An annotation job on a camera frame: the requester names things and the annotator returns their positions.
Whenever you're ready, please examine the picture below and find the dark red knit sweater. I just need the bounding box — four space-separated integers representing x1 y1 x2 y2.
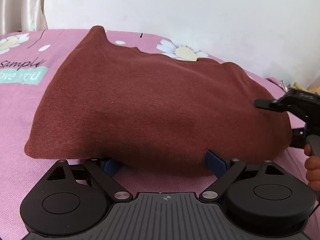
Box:
24 26 292 176

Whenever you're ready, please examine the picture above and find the person's right hand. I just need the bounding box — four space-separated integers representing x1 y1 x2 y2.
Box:
304 144 320 191

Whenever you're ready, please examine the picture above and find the yellow folded blanket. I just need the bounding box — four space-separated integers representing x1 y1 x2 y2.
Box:
289 82 320 95

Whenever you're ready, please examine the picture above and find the pink floral bed sheet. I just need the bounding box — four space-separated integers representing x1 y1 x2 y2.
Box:
1 29 307 239

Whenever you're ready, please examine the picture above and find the beige floral curtain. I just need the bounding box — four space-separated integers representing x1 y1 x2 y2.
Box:
1 0 48 35

